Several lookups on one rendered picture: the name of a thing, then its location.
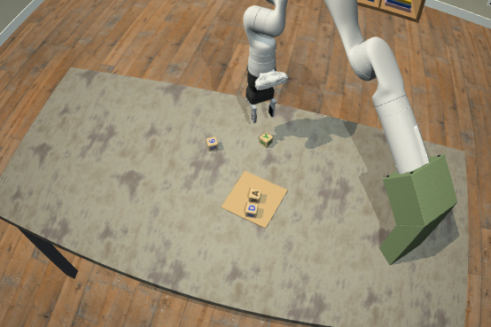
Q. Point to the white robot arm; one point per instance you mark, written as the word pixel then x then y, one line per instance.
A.
pixel 369 59

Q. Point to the beige wooden block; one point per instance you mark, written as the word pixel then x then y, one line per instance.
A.
pixel 212 144
pixel 251 210
pixel 254 196
pixel 266 139

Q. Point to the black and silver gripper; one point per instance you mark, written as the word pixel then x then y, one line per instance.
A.
pixel 261 79

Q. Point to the tan square mat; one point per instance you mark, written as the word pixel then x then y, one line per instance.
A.
pixel 271 197

